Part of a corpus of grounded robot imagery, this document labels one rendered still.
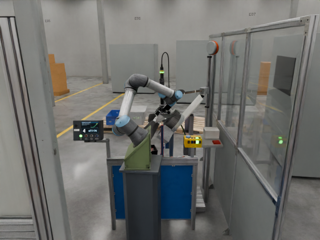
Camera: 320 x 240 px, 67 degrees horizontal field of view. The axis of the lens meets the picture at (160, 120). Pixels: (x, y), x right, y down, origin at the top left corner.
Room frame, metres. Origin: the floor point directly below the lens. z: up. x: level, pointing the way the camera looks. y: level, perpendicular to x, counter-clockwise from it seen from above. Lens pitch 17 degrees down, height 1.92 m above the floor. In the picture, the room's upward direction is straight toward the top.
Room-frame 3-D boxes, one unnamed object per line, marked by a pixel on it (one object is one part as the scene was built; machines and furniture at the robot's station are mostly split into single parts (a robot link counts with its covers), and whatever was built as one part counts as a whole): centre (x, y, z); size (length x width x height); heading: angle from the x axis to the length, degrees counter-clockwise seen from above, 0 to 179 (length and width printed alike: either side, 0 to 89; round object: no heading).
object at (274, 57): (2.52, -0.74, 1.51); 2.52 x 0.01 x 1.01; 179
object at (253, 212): (2.52, -0.74, 0.50); 2.59 x 0.03 x 0.91; 179
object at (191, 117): (2.66, -0.36, 0.58); 0.09 x 0.05 x 1.15; 179
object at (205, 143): (2.64, -0.58, 0.85); 0.36 x 0.24 x 0.03; 179
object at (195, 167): (2.17, -0.35, 0.39); 0.04 x 0.04 x 0.78; 89
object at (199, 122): (5.56, -0.64, 0.07); 1.20 x 1.00 x 0.15; 65
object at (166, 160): (2.17, 0.08, 0.82); 0.90 x 0.04 x 0.08; 89
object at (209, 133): (2.72, -0.61, 0.92); 0.17 x 0.16 x 0.11; 89
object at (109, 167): (2.18, 0.51, 0.39); 0.04 x 0.04 x 0.78; 89
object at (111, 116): (5.61, 1.04, 0.25); 0.60 x 0.41 x 0.22; 178
